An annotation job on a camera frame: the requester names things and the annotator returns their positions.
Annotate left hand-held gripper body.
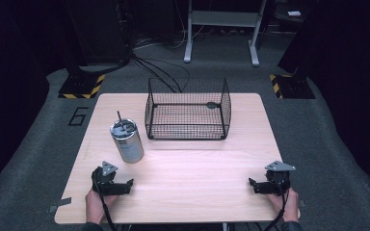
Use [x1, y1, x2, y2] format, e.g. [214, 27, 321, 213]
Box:
[91, 161, 127, 196]

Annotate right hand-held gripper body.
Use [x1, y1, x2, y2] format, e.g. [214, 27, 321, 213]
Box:
[264, 160, 297, 195]

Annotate person's left hand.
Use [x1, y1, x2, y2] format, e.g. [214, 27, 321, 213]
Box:
[85, 188, 119, 225]

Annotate person's right hand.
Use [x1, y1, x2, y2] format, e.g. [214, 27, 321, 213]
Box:
[266, 188, 301, 223]

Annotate steel tumbler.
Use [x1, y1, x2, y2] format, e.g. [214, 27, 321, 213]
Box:
[109, 117, 145, 165]

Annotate grey tape strip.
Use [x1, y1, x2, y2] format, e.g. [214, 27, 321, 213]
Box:
[47, 196, 72, 214]

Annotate black straw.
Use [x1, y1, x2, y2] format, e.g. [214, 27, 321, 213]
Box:
[116, 110, 125, 129]

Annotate black stand striped base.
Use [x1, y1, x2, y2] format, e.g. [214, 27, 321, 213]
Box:
[58, 0, 106, 100]
[269, 0, 322, 100]

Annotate white metal stand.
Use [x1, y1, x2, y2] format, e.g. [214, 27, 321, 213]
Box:
[183, 0, 268, 68]

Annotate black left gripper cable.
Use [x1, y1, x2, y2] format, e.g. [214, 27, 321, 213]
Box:
[92, 174, 119, 231]

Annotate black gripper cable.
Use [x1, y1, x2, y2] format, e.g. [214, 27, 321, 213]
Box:
[92, 174, 119, 231]
[262, 179, 291, 231]

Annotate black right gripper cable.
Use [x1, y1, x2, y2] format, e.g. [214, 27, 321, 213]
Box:
[262, 179, 291, 231]

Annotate black wire mesh basket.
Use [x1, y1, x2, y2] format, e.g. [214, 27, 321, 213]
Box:
[144, 77, 232, 141]

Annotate black floor cables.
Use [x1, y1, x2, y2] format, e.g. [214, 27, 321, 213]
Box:
[130, 32, 192, 94]

